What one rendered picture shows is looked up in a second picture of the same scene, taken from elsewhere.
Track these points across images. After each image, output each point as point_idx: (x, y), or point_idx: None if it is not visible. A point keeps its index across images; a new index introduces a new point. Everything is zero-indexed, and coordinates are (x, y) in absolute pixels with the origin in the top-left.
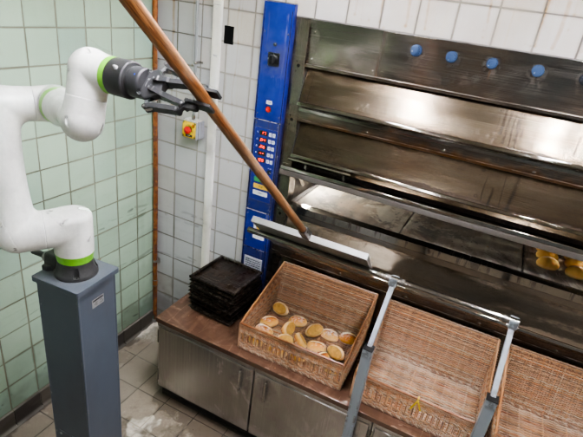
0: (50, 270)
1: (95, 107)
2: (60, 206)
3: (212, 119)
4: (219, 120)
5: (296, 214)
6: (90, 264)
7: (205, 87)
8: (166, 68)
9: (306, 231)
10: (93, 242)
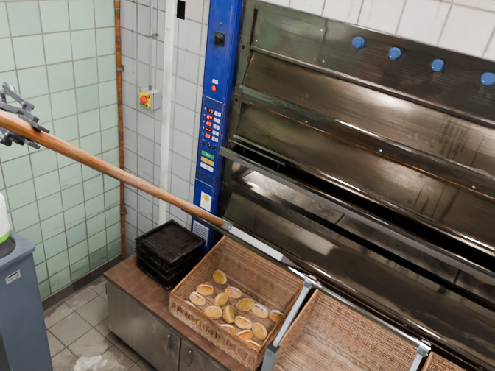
0: None
1: None
2: None
3: (49, 149)
4: (58, 151)
5: (206, 212)
6: (4, 244)
7: (32, 118)
8: (2, 90)
9: (224, 224)
10: (5, 224)
